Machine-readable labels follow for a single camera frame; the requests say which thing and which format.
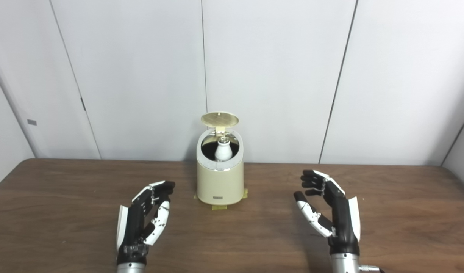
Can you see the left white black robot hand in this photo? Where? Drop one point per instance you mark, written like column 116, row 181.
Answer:
column 133, row 227

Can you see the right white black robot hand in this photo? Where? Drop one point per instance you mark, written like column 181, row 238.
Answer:
column 341, row 220

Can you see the small white plastic bottle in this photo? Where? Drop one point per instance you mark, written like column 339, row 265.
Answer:
column 223, row 151

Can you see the cream round bin lid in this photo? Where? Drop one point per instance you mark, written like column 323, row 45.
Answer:
column 219, row 119

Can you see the cream-colored bin body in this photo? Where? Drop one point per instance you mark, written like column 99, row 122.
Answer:
column 220, row 182

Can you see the small grey wall tag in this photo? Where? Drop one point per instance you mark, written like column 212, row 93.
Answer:
column 32, row 122

